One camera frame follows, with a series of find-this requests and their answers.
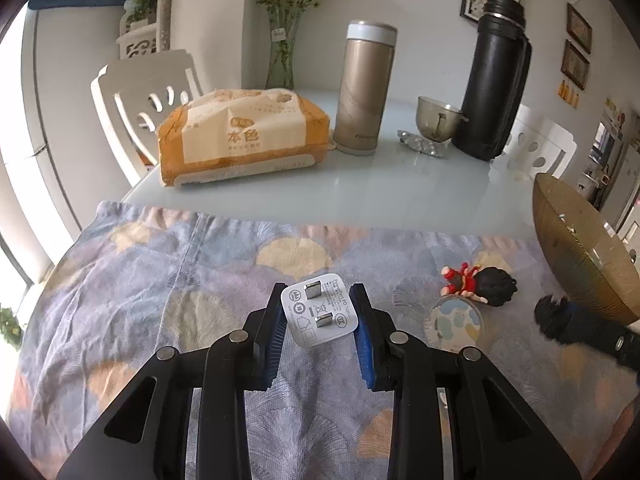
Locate white chair with leaf cutouts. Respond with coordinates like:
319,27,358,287
502,105,579,182
90,50,206,187

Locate white refrigerator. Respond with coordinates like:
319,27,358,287
20,5,128,171

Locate amber ribbed glass bowl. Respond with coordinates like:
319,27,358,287
532,172,640,325

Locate small dark picture frame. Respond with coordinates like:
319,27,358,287
566,2,594,55
560,40,591,91

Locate black-haired doll figurine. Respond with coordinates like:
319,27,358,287
440,261,518,307

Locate clear glass cup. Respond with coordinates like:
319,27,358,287
424,296,485,351

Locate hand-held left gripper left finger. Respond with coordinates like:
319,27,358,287
55,282,289,480

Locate white carved flower stand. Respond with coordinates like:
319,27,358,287
116,0,174,62

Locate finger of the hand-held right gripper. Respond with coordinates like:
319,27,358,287
533,295,640,377

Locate white charger plug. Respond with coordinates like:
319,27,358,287
280,272,361,352

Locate orange tissue pack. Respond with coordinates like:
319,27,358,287
157,87,332,189

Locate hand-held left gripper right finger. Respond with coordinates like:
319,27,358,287
349,282,583,480

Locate glass vase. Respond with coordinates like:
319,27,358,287
265,10,302,91

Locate smoky glass cup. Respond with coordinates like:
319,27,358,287
416,96,467,144

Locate crumpled foil wrapper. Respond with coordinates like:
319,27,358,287
397,129,446,159

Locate printed scallop pattern cloth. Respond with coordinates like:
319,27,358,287
0,200,640,480

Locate green potted plant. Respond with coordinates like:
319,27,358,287
0,305,24,352

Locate gold thermos bottle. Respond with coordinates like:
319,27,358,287
332,20,399,156

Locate black thermos flask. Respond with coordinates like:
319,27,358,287
451,0,534,163

